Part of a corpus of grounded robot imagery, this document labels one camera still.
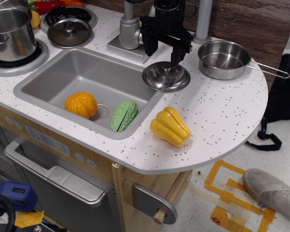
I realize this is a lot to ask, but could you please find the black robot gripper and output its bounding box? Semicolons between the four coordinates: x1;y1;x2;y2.
140;0;193;67

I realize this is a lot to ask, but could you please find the steel pan lid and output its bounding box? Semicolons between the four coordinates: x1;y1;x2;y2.
142;61;190;92

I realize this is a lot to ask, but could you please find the steel lid on stove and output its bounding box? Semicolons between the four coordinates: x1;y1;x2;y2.
47;18;92;48

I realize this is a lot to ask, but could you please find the large steel stock pot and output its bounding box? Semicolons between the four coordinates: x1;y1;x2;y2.
0;0;37;62

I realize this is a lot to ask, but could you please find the silver toy faucet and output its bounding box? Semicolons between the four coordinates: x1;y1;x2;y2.
107;0;149;63

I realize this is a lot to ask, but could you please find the grey vertical pole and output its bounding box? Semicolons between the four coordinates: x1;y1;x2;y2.
193;0;213;44

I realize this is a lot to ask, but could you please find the grey toy sink basin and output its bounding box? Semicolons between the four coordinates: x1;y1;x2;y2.
14;48;164;139

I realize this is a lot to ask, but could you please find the green toy bitter gourd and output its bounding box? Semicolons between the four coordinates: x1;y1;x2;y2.
110;100;138;132

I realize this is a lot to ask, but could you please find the yellow toy bell pepper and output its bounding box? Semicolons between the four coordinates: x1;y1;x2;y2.
150;107;191;147

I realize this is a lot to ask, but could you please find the orange toy pumpkin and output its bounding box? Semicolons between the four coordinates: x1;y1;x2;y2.
64;92;98;119

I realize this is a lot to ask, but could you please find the orange toy carrot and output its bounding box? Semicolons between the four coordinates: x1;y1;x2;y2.
60;0;84;7

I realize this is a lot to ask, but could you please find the black rear stove burner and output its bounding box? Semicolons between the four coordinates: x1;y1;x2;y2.
40;6;98;33

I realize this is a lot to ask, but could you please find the red toy chili pepper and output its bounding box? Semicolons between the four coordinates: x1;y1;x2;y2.
29;1;63;15

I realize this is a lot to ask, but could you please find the black backpack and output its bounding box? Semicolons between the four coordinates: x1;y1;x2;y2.
246;54;290;151

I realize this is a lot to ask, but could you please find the small yellow toy vegetable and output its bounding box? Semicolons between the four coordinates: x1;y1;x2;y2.
30;11;41;29

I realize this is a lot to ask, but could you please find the grey suede shoe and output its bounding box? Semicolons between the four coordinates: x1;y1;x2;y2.
242;169;290;221

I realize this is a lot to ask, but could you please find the grey toy dishwasher door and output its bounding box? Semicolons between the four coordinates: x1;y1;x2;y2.
4;141;121;232

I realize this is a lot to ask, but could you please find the blue tool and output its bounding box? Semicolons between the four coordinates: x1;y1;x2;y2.
0;181;38;212

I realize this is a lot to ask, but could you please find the yellow tape piece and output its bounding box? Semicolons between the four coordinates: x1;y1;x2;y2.
14;211;44;228

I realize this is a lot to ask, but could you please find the steel saucepan with wire handle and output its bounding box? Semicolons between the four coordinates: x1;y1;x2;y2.
198;40;290;80

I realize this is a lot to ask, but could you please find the front stove burner ring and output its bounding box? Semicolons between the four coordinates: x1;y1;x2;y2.
0;38;50;78

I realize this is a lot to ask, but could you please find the grey side bracket with peg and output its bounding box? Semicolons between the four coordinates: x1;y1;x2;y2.
132;183;178;225

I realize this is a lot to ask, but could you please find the black corrugated cable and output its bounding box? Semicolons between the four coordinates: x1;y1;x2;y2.
0;193;16;232

